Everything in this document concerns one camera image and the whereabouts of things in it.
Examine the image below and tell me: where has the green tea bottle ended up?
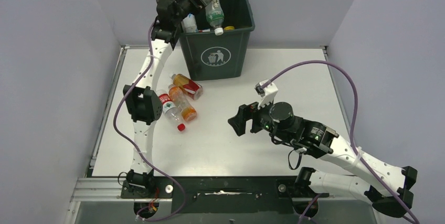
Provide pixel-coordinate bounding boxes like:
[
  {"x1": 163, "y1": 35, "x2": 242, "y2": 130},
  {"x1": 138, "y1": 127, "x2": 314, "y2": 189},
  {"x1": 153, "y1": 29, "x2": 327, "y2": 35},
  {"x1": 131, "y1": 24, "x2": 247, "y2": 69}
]
[{"x1": 206, "y1": 0, "x2": 225, "y2": 36}]

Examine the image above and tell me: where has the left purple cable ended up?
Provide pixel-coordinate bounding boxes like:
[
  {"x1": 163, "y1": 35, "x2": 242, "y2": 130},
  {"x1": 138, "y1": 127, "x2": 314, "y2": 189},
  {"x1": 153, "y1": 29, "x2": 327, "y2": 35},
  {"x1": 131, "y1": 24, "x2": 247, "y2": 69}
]
[{"x1": 112, "y1": 0, "x2": 188, "y2": 223}]

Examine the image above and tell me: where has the dark green trash bin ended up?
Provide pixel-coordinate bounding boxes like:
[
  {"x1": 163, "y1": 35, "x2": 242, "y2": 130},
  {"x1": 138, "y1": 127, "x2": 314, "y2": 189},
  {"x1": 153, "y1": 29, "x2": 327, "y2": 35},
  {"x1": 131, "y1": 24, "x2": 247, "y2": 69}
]
[{"x1": 179, "y1": 0, "x2": 255, "y2": 81}]

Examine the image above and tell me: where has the orange drink bottle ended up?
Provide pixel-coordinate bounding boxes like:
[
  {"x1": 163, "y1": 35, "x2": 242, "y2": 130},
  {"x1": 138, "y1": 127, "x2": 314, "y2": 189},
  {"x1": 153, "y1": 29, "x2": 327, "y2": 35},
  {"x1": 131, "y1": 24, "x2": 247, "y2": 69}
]
[{"x1": 168, "y1": 84, "x2": 197, "y2": 123}]

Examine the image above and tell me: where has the red orange tea bottle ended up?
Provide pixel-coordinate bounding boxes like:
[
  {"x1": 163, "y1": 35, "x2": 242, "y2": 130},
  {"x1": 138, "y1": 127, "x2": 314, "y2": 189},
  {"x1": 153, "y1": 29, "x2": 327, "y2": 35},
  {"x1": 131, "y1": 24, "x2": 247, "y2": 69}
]
[{"x1": 170, "y1": 73, "x2": 204, "y2": 100}]

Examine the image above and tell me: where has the purple cable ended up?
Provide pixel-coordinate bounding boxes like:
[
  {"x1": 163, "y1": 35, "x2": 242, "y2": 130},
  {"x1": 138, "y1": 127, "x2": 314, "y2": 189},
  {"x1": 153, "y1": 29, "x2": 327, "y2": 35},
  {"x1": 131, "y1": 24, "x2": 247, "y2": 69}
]
[
  {"x1": 112, "y1": 0, "x2": 188, "y2": 223},
  {"x1": 255, "y1": 60, "x2": 421, "y2": 224}
]

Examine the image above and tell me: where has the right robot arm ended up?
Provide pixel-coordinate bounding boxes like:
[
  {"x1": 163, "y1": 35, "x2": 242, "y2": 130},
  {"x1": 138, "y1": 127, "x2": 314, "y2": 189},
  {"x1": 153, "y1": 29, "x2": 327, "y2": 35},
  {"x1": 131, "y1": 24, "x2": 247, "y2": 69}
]
[{"x1": 228, "y1": 102, "x2": 417, "y2": 218}]

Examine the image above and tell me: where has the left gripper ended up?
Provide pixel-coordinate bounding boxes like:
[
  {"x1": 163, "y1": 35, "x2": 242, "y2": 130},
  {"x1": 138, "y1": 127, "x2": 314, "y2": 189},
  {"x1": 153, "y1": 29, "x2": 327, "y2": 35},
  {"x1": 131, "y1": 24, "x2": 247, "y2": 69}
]
[{"x1": 172, "y1": 0, "x2": 217, "y2": 26}]

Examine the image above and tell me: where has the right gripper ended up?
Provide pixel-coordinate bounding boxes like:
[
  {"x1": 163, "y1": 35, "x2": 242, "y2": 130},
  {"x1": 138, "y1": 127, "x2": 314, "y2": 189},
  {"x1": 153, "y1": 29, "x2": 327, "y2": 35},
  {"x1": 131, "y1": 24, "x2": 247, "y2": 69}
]
[{"x1": 228, "y1": 93, "x2": 292, "y2": 143}]

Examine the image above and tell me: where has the aluminium front rail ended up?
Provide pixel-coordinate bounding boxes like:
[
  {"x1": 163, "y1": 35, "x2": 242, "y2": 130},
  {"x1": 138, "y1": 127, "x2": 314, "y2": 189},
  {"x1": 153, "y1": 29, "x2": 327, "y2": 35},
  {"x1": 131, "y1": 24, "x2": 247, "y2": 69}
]
[{"x1": 71, "y1": 177, "x2": 383, "y2": 202}]

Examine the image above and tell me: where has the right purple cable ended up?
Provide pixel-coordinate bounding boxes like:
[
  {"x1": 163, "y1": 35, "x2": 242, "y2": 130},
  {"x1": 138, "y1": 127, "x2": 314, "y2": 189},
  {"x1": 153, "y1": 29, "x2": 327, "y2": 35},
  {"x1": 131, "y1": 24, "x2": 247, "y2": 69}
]
[{"x1": 255, "y1": 60, "x2": 421, "y2": 224}]

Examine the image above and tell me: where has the red label bottle left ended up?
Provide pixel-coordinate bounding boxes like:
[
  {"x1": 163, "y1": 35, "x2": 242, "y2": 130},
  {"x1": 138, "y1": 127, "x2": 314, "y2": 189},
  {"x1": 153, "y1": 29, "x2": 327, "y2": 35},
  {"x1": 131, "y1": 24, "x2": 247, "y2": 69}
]
[{"x1": 156, "y1": 89, "x2": 186, "y2": 132}]

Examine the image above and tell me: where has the light blue label bottle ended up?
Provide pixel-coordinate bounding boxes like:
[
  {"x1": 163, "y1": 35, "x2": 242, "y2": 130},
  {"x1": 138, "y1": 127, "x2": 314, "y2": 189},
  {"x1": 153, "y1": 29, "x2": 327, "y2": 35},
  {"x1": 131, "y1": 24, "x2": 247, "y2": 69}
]
[{"x1": 182, "y1": 14, "x2": 198, "y2": 33}]

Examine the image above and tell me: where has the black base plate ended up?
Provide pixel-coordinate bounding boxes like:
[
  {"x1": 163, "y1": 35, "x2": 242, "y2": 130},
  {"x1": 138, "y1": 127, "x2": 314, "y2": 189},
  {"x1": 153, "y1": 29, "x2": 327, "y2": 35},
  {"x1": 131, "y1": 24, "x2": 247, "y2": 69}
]
[{"x1": 121, "y1": 176, "x2": 315, "y2": 219}]

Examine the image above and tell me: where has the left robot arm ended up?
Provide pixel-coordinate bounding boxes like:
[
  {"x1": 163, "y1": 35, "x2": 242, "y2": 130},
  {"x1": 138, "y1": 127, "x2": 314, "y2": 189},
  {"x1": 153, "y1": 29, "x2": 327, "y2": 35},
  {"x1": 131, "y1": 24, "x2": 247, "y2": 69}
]
[{"x1": 118, "y1": 0, "x2": 213, "y2": 184}]

